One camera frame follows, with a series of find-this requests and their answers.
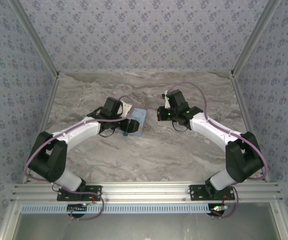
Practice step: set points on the aluminium frame corner post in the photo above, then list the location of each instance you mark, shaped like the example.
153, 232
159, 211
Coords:
253, 37
37, 37

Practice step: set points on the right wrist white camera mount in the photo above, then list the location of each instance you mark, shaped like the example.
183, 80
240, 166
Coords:
167, 93

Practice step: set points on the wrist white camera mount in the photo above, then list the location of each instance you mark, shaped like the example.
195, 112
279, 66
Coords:
127, 108
167, 93

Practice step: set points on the grey metal panel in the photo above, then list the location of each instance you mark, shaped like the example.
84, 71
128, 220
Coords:
143, 227

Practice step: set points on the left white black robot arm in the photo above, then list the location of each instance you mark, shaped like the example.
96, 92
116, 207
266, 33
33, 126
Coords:
79, 128

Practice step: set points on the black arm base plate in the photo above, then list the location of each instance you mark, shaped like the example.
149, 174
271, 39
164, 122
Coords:
198, 193
93, 192

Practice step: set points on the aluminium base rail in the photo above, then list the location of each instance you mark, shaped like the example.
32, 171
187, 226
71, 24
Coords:
146, 191

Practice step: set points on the small black controller board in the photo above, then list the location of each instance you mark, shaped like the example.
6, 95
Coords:
217, 211
77, 208

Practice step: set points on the aluminium table side beam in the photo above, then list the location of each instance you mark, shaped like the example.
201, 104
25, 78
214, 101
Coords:
242, 105

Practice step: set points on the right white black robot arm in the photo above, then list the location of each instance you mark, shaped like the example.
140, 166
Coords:
208, 127

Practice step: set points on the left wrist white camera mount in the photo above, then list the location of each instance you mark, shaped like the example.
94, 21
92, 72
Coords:
127, 108

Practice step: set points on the blue cartoon tin box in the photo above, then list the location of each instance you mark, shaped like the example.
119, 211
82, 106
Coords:
140, 115

